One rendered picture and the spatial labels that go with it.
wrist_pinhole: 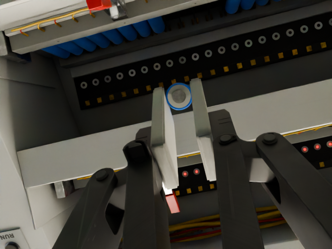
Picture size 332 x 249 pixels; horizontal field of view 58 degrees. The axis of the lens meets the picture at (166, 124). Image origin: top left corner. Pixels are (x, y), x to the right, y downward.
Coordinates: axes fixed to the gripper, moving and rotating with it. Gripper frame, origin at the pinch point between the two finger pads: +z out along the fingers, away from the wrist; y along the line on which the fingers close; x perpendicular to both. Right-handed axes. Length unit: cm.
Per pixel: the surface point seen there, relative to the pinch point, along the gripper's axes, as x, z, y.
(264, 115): -8.3, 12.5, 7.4
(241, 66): -8.6, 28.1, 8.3
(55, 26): 5.0, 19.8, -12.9
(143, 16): 3.5, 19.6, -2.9
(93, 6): 6.9, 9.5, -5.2
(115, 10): 5.3, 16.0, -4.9
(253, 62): -8.4, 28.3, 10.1
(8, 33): 5.8, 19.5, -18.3
